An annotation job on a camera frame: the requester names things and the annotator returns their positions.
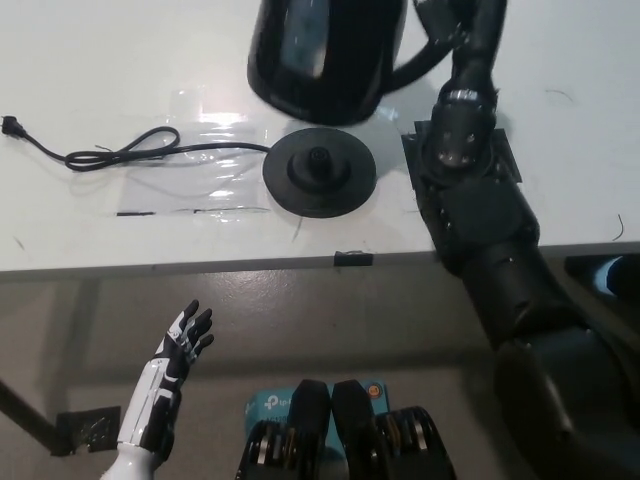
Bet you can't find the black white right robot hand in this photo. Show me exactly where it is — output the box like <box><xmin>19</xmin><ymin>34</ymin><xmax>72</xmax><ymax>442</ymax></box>
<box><xmin>413</xmin><ymin>0</ymin><xmax>508</xmax><ymax>102</ymax></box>

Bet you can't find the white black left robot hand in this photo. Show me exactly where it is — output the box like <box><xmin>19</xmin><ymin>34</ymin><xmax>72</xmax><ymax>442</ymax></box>
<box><xmin>116</xmin><ymin>298</ymin><xmax>216</xmax><ymax>455</ymax></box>

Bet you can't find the black electric kettle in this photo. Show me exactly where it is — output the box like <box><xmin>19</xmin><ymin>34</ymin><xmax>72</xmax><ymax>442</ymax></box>
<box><xmin>247</xmin><ymin>0</ymin><xmax>452</xmax><ymax>127</ymax></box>

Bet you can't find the round black kettle base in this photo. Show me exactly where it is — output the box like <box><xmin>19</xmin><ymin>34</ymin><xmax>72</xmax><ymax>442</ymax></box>
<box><xmin>262</xmin><ymin>126</ymin><xmax>378</xmax><ymax>219</ymax></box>

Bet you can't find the teal router box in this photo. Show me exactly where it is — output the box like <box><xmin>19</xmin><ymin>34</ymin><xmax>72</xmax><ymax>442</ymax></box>
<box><xmin>243</xmin><ymin>382</ymin><xmax>390</xmax><ymax>451</ymax></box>

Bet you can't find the black table leg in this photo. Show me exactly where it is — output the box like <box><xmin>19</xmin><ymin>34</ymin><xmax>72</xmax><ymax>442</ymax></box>
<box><xmin>0</xmin><ymin>375</ymin><xmax>61</xmax><ymax>454</ymax></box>

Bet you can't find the black ribbed robot torso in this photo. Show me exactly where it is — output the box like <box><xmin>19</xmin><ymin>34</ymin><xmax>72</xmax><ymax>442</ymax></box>
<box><xmin>234</xmin><ymin>378</ymin><xmax>457</xmax><ymax>480</ymax></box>

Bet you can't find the clear plastic film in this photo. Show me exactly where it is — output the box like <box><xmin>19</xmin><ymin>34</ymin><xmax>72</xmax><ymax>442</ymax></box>
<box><xmin>117</xmin><ymin>89</ymin><xmax>275</xmax><ymax>217</ymax></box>

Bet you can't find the small black edge tape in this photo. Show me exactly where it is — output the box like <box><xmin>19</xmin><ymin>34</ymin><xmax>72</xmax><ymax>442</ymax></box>
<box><xmin>333</xmin><ymin>249</ymin><xmax>375</xmax><ymax>267</ymax></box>

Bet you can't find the blue object under table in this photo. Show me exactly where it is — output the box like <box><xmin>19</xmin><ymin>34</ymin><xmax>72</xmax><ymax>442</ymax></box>
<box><xmin>589</xmin><ymin>255</ymin><xmax>626</xmax><ymax>297</ymax></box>

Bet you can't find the black power cord with plug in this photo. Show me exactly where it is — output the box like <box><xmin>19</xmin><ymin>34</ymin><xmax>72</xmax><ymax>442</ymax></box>
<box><xmin>1</xmin><ymin>114</ymin><xmax>274</xmax><ymax>173</ymax></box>

